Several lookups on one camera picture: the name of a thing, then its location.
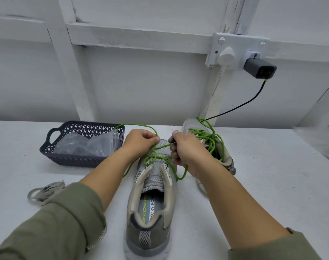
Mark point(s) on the person's left forearm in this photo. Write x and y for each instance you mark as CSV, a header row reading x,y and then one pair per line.
x,y
61,219

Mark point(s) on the white plug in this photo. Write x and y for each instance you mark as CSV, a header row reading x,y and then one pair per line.
x,y
226,55

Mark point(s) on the white wall socket plate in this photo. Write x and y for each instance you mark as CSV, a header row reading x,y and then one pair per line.
x,y
238,43

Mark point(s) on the person's right forearm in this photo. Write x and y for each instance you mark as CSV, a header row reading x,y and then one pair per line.
x,y
251,219

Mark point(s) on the beige shoelace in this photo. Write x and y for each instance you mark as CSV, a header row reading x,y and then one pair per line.
x,y
45,191

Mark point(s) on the person's left hand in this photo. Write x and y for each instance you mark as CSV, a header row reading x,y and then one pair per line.
x,y
140,143

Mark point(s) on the person's right hand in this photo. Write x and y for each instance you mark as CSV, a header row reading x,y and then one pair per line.
x,y
189,151

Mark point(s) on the dark plastic lattice basket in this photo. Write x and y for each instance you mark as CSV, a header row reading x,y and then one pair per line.
x,y
48,154

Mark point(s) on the gray charger adapter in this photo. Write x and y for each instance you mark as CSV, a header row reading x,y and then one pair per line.
x,y
259,68

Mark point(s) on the clear plastic bag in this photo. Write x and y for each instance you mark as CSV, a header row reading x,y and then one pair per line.
x,y
86,144

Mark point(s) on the green shoelace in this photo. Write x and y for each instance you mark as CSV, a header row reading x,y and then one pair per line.
x,y
210,138
153,157

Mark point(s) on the gray sneaker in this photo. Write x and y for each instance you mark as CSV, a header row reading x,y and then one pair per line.
x,y
229,162
148,230

